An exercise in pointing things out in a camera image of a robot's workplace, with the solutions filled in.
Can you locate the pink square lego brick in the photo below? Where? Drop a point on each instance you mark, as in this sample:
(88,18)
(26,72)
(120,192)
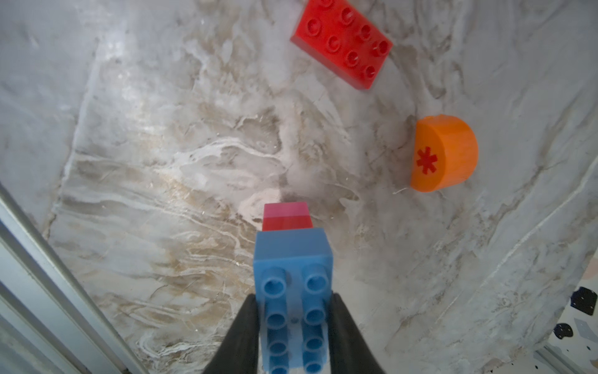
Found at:
(284,210)

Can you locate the red square lego brick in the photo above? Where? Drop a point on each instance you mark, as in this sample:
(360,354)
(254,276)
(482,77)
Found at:
(287,223)

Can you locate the light blue long lego brick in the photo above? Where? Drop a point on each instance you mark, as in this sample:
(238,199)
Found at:
(293,272)

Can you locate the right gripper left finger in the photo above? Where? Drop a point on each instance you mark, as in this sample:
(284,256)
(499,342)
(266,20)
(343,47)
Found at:
(239,350)

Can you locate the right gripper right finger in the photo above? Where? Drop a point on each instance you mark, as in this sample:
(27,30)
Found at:
(349,352)

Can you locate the red long lego brick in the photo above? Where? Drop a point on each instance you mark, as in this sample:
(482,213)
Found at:
(335,34)

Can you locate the aluminium rail frame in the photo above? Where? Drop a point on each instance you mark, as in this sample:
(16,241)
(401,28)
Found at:
(48,322)

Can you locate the orange round lego piece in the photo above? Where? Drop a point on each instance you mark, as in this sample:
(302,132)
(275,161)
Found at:
(445,153)

